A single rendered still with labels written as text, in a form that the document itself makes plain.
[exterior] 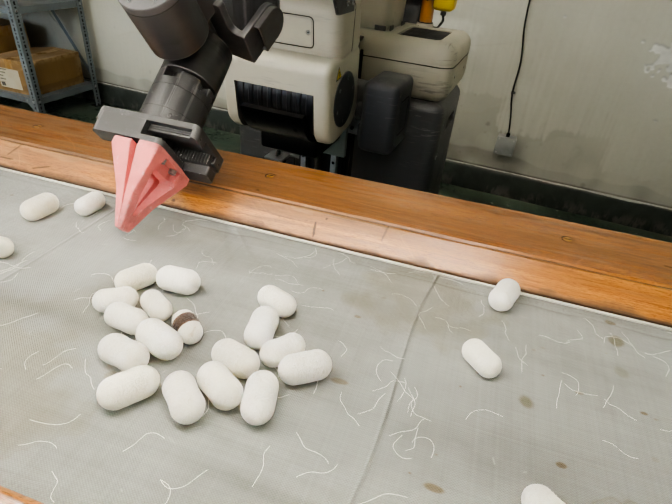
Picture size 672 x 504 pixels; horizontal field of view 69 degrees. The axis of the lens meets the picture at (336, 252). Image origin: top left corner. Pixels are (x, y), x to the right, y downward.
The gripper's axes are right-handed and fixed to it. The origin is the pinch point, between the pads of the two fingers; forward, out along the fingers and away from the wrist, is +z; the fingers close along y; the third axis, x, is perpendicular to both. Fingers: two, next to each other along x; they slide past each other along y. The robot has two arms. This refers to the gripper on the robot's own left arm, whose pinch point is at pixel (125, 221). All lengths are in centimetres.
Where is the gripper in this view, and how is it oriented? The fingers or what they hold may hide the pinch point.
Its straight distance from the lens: 47.5
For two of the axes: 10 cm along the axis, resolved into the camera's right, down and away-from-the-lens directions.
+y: 9.5, 2.4, -2.1
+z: -2.9, 9.2, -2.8
